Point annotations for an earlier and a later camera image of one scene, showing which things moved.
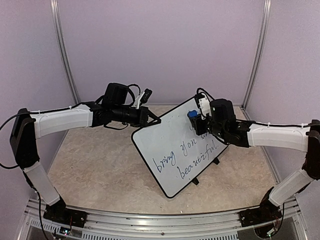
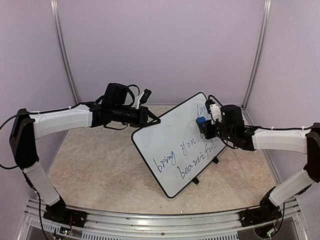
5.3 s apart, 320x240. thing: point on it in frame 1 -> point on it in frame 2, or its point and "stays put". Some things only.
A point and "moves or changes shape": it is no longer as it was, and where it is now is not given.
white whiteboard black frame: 175,154 stays put
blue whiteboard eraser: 192,114 moves or changes shape
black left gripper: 144,113 stays put
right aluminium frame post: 259,54 stays put
